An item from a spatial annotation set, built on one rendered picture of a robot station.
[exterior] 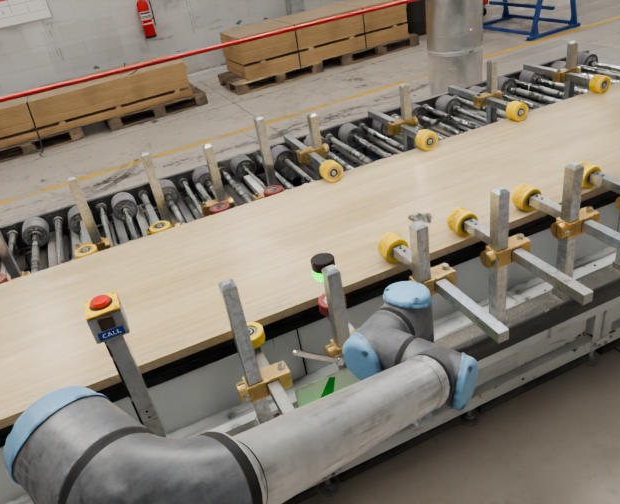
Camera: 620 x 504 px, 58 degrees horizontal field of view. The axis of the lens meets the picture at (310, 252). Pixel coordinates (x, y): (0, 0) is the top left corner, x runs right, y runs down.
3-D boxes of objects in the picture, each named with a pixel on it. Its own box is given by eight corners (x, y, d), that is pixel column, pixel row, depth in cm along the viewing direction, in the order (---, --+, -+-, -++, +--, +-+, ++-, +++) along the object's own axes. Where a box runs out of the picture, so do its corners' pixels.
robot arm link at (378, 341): (387, 359, 93) (424, 318, 101) (332, 337, 100) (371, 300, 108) (391, 399, 98) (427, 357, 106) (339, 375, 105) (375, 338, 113)
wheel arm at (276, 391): (322, 462, 123) (319, 449, 120) (308, 469, 122) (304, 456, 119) (258, 349, 158) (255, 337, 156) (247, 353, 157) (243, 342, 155)
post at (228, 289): (275, 429, 149) (235, 283, 125) (263, 435, 148) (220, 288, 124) (271, 421, 152) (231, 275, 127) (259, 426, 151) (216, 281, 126)
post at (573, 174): (569, 304, 177) (584, 163, 152) (561, 308, 176) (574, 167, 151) (561, 298, 180) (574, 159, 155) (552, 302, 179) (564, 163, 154)
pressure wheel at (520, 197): (536, 183, 178) (518, 202, 178) (545, 198, 183) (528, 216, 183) (523, 177, 183) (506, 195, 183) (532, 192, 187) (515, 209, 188)
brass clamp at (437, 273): (457, 286, 151) (457, 271, 149) (414, 304, 148) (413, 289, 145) (444, 276, 156) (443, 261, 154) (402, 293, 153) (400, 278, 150)
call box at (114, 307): (131, 335, 118) (119, 306, 114) (98, 348, 116) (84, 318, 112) (127, 318, 124) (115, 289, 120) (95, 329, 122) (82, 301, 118)
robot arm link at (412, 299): (370, 296, 108) (398, 270, 114) (377, 346, 114) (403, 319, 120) (413, 309, 102) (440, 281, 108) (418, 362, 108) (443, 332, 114)
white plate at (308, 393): (386, 379, 157) (383, 352, 152) (301, 417, 150) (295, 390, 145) (385, 378, 157) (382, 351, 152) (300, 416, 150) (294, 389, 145)
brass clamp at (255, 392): (294, 387, 143) (291, 372, 141) (244, 408, 140) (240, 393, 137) (285, 372, 148) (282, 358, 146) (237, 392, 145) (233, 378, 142)
